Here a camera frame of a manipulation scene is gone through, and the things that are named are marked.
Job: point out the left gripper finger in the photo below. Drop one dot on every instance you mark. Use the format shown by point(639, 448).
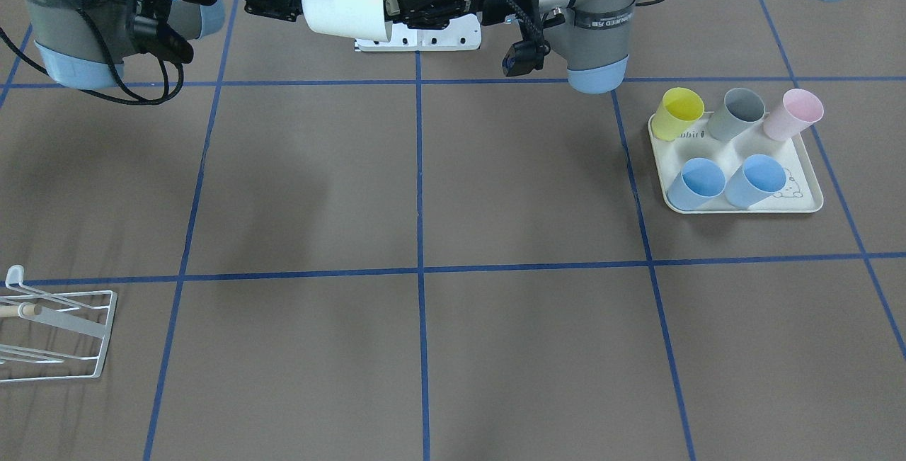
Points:
point(393, 9)

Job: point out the white ikea cup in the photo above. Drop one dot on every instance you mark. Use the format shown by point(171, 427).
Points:
point(359, 19)

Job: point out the light blue cup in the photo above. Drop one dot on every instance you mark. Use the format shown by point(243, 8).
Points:
point(699, 181)
point(758, 177)

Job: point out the pink cup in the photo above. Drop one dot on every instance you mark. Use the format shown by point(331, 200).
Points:
point(797, 110)

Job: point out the yellow cup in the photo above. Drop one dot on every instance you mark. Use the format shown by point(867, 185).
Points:
point(678, 109)

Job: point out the grey cup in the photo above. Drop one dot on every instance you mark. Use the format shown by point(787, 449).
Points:
point(740, 110)

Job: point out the cream plastic tray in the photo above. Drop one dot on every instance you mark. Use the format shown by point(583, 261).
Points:
point(801, 193)

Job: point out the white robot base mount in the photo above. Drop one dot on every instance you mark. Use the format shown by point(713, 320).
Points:
point(462, 34)

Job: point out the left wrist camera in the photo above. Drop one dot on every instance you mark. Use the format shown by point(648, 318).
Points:
point(524, 57)

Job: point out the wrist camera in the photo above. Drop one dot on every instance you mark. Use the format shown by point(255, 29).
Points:
point(524, 57)
point(149, 31)

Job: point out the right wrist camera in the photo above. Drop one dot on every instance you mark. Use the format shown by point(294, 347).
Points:
point(149, 31)

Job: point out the white wire cup rack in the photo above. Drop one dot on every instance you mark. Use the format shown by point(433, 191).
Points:
point(78, 325)

